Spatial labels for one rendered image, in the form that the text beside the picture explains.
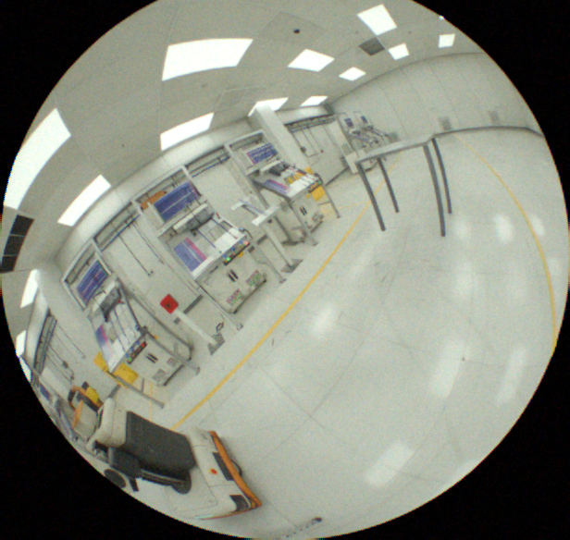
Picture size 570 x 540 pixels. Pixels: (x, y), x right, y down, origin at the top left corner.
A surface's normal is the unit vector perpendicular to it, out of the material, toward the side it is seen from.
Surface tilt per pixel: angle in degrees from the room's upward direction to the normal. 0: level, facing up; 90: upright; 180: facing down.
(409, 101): 90
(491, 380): 0
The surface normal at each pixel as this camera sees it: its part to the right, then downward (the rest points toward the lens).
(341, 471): -0.53, -0.76
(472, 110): -0.63, 0.65
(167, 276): 0.57, 0.03
